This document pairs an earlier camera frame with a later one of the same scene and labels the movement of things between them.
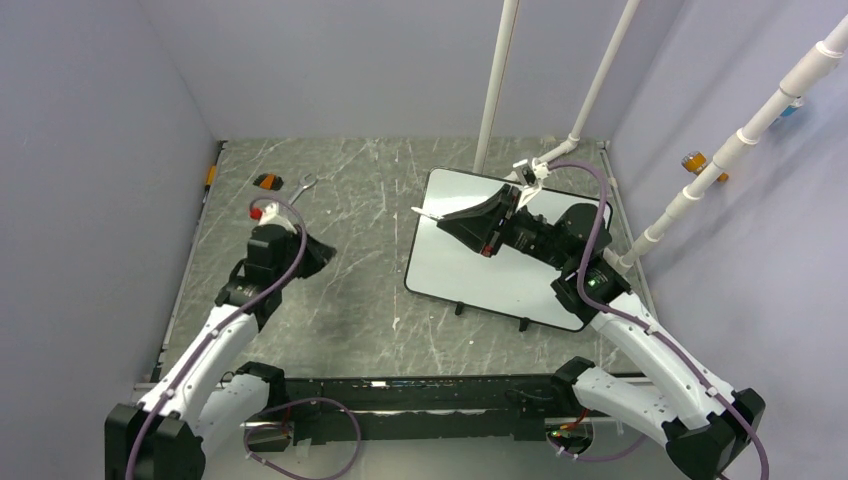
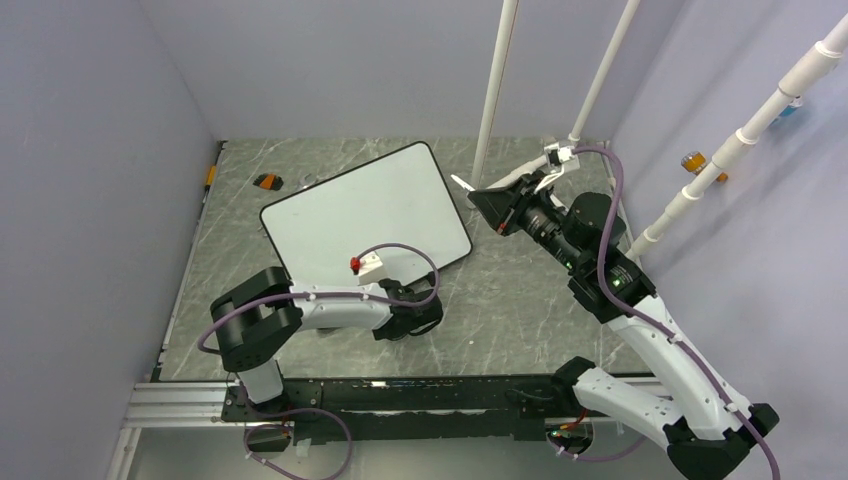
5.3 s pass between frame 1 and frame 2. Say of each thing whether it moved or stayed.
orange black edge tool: stayed
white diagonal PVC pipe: stayed
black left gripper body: moved
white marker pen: moved
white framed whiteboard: moved
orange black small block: stayed
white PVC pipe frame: stayed
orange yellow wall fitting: stayed
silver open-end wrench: stayed
